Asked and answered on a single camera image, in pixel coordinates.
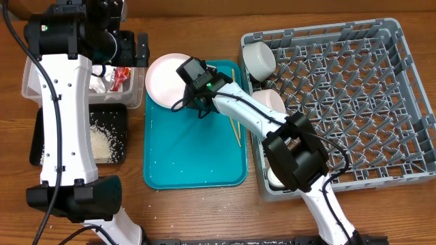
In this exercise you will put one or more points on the teal plastic tray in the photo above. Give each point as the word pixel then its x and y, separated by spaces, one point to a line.
pixel 182 151

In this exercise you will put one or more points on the grey dishwasher rack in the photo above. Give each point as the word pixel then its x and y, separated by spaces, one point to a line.
pixel 358 85

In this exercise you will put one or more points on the grey bowl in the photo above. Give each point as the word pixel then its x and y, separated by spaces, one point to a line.
pixel 259 60

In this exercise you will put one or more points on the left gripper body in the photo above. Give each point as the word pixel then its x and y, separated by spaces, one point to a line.
pixel 127 56

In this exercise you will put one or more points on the black tray bin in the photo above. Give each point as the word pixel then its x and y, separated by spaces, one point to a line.
pixel 113 112

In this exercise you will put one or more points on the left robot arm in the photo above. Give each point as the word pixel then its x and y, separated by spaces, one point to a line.
pixel 64 43

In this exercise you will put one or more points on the large pink plate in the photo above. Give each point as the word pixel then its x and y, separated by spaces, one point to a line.
pixel 164 86

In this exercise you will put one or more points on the red snack wrapper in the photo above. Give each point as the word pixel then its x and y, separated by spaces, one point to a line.
pixel 118 77

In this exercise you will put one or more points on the rice pile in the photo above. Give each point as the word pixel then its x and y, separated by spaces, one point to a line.
pixel 107 141

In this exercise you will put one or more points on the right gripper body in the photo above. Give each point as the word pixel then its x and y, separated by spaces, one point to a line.
pixel 192 99

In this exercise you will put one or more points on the wooden chopstick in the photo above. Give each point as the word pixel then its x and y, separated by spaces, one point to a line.
pixel 235 131
pixel 238 124

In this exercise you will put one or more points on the clear plastic bin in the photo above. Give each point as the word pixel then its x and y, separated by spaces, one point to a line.
pixel 130 92

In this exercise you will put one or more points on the crumpled white tissue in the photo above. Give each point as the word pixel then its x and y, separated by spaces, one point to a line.
pixel 101 78

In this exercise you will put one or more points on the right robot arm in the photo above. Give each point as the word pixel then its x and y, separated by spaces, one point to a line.
pixel 295 152

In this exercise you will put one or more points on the white cup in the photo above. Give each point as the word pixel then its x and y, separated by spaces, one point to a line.
pixel 273 181

